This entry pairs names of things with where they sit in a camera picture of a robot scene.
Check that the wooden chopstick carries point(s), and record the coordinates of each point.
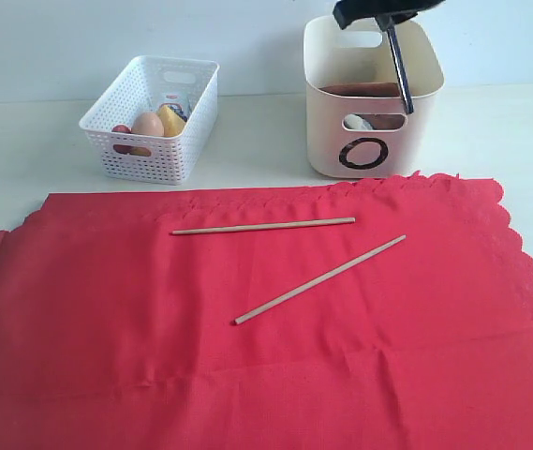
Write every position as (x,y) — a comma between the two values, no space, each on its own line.
(269,226)
(253,313)

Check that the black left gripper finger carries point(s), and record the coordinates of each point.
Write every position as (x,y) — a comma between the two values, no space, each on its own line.
(346,12)

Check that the red sausage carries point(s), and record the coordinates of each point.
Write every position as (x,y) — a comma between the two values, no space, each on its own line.
(119,148)

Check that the red table cloth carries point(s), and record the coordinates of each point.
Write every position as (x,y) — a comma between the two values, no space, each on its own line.
(116,334)

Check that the cream plastic bin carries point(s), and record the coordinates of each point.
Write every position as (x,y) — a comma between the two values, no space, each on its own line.
(361,54)

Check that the upper wooden chopstick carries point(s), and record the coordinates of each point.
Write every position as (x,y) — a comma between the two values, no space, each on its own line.
(253,313)

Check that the brown wooden plate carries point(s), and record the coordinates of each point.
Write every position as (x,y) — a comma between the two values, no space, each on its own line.
(371,90)

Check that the white ceramic bowl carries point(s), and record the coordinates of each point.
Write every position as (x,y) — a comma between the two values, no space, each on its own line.
(356,122)

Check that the white perforated plastic basket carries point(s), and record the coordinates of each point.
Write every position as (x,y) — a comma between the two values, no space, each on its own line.
(138,89)

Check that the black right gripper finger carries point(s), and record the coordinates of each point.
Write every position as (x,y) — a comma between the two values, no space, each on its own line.
(387,22)

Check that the yellow lemon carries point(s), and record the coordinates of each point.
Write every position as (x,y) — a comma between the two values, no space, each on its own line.
(140,151)

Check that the blue white milk carton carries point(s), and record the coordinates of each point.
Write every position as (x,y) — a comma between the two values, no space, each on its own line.
(177,102)

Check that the steel table knife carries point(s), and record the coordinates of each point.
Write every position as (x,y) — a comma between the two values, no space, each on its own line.
(400,70)

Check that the beige egg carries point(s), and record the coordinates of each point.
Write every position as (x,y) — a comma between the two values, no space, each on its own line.
(148,124)

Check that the lower wooden chopstick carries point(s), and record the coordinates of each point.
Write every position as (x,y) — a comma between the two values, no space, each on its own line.
(269,226)

